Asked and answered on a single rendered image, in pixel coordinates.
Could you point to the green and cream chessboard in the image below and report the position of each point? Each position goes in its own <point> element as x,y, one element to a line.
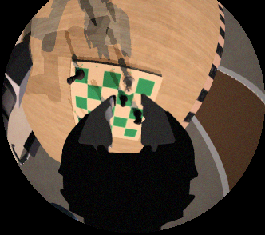
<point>103,80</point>

